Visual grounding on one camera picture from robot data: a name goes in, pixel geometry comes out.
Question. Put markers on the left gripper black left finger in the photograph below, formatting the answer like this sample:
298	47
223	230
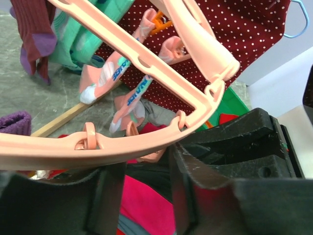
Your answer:
18	203

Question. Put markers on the pink round clip hanger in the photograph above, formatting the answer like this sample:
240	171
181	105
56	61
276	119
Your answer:
89	148

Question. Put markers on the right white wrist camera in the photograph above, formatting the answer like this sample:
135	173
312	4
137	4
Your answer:
308	92

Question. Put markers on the orange sock in tray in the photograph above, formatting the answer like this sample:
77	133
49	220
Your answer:
208	124

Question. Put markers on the wooden clothes rack frame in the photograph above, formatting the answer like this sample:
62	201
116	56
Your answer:
72	120

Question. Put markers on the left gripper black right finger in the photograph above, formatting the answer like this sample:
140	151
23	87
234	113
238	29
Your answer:
208	203

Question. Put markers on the blue wire hanger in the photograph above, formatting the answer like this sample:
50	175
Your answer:
297	19

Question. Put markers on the maroon purple hanging sock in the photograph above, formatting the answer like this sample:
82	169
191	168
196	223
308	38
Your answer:
34	19

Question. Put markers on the grey folded towel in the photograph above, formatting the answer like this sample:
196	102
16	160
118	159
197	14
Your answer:
129	227

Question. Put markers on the red folded towel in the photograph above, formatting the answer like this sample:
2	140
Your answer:
63	171

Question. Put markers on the grey cloth under dress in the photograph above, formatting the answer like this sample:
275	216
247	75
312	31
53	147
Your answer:
157	115

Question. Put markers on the teal hanging sock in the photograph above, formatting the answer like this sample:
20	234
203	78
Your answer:
76	45

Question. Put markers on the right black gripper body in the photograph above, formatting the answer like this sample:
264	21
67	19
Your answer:
254	145

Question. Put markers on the purple orange striped sock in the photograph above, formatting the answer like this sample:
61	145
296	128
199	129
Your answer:
17	123

